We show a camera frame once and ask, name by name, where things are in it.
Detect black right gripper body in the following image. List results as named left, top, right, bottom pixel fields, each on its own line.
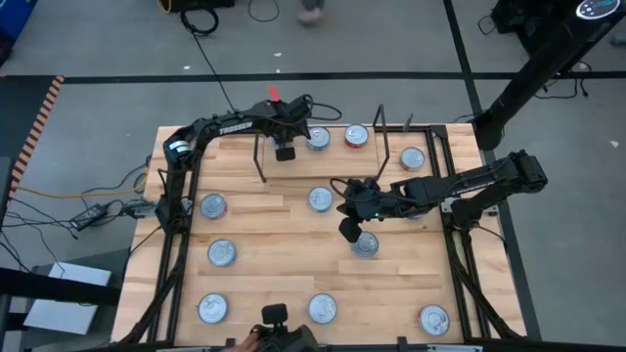
left=336, top=178, right=392, bottom=224

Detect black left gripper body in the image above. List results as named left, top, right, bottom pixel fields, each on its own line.
left=268, top=119, right=309, bottom=148

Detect red seafood can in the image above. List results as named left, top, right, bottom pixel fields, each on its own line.
left=418, top=304, right=452, bottom=337
left=343, top=122, right=371, bottom=150
left=199, top=193, right=229, bottom=221
left=399, top=146, right=426, bottom=173

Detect wooden shelf black metal legs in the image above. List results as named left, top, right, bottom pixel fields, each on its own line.
left=251, top=104, right=390, bottom=184

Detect person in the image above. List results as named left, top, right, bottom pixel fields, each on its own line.
left=295, top=0, right=327, bottom=25

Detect person's hand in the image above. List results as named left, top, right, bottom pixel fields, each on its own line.
left=219, top=331, right=260, bottom=352

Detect black equipment box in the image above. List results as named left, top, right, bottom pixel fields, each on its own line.
left=168, top=0, right=236, bottom=14

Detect black power adapter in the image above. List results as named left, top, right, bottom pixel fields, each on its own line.
left=69, top=203, right=109, bottom=231

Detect black tower fan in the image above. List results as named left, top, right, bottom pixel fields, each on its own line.
left=471, top=0, right=626, bottom=152

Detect black equipment case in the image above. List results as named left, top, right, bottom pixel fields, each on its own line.
left=490, top=0, right=537, bottom=35

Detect black metal beam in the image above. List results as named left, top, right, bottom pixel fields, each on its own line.
left=0, top=266, right=122, bottom=308

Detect black mat striped edge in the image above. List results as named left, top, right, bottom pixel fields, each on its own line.
left=0, top=74, right=67, bottom=199

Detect white cardboard box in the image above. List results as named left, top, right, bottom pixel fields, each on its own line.
left=22, top=261, right=112, bottom=336

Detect blue plastic crate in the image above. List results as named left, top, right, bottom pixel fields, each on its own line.
left=0, top=0, right=39, bottom=43

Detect black camera cable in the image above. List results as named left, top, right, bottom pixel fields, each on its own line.
left=307, top=100, right=343, bottom=123

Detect long black cable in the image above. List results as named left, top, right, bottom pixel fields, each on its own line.
left=190, top=32, right=242, bottom=116

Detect black aluminium table frame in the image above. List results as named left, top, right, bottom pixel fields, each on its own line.
left=114, top=110, right=529, bottom=352

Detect black handheld camera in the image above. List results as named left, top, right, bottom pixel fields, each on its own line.
left=252, top=303, right=322, bottom=352

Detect thin black cable loop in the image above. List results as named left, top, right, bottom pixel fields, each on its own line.
left=247, top=0, right=281, bottom=23

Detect silver mounting bracket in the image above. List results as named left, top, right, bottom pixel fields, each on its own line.
left=439, top=198, right=500, bottom=217

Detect coiled black cable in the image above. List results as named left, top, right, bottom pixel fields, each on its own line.
left=179, top=7, right=220, bottom=38

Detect black floor cable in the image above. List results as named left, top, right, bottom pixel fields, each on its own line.
left=532, top=61, right=593, bottom=102

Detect long yellow cable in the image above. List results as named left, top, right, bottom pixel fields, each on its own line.
left=14, top=168, right=153, bottom=200

